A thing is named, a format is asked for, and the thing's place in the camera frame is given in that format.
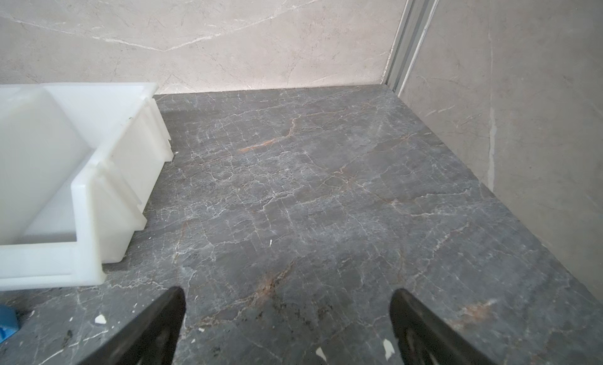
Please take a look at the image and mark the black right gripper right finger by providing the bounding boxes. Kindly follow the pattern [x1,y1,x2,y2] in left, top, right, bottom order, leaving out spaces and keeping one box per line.
[389,289,493,364]

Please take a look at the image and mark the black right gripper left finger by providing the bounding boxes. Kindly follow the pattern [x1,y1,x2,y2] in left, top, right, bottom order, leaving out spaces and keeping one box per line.
[81,286,186,364]

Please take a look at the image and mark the blue lego brick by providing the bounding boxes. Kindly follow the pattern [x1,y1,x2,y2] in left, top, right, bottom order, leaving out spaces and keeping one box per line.
[0,305,20,343]

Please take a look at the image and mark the white right sorting bin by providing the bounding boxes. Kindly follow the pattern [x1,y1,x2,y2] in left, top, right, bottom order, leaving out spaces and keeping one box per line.
[1,82,174,291]

